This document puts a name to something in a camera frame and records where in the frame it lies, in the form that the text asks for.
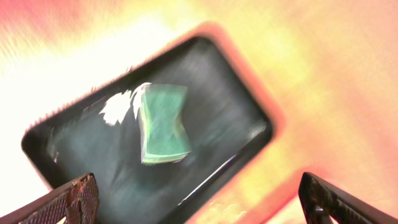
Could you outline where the black rectangular water tray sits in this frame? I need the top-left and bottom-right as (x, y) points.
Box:
(22, 36), (272, 223)

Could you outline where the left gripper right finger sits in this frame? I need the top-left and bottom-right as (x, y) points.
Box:
(298, 172), (397, 224)

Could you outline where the green scrubbing sponge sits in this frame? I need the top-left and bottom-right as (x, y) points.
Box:
(133, 83), (191, 165)

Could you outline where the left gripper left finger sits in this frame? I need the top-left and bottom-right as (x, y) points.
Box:
(1, 173), (100, 224)

